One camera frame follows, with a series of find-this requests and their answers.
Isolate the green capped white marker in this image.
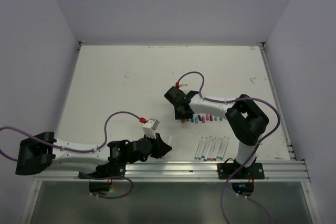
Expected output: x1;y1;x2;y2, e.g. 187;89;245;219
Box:
201;136;212;160

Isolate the purple capped white marker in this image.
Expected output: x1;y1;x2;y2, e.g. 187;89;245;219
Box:
204;139;213;161

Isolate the dark red capped white marker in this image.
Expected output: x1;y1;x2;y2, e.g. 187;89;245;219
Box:
213;138;222;161

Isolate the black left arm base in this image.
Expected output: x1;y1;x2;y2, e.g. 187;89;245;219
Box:
78;163;134;199

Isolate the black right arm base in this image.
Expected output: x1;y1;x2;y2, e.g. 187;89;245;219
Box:
217;158;265;197

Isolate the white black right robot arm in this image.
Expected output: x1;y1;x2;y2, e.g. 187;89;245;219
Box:
164;87;269;178

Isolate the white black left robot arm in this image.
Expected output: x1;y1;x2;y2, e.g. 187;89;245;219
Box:
15;132;172;178

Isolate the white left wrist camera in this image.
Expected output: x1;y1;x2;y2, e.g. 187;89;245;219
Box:
142;118;160;138

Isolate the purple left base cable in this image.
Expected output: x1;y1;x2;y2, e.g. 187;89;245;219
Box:
89;176;134;199

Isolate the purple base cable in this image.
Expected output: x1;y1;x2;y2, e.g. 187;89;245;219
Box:
89;176;134;199
219;142;274;224

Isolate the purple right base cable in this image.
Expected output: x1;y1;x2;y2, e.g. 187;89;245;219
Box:
219;142;274;224

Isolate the aluminium mounting rail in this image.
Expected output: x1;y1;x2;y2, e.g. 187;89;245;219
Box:
33;159;310;182

